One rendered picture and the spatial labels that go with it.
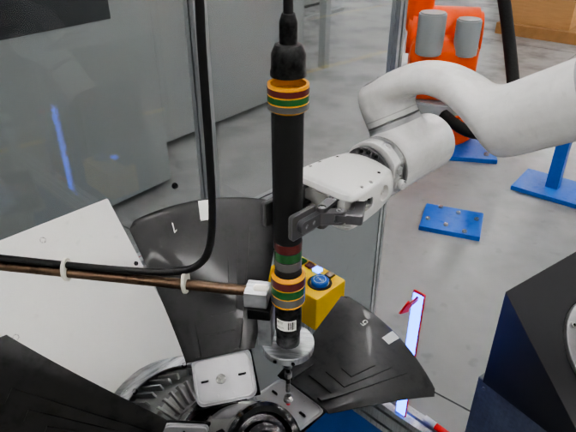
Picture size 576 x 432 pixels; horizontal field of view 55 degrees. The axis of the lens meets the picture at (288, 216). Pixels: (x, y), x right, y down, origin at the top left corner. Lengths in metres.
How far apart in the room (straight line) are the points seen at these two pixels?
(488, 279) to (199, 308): 2.52
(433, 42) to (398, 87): 3.57
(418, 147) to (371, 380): 0.37
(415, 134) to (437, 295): 2.27
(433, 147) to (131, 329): 0.57
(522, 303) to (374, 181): 0.55
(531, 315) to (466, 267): 2.10
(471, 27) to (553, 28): 4.29
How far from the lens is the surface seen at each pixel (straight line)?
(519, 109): 0.69
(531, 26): 8.61
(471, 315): 2.94
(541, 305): 1.20
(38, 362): 0.67
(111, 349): 0.98
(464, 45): 4.37
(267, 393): 0.87
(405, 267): 3.17
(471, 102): 0.72
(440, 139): 0.82
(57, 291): 0.97
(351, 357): 0.94
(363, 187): 0.68
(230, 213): 0.84
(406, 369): 0.98
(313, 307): 1.23
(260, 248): 0.82
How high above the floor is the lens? 1.84
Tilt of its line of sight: 31 degrees down
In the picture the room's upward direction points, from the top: straight up
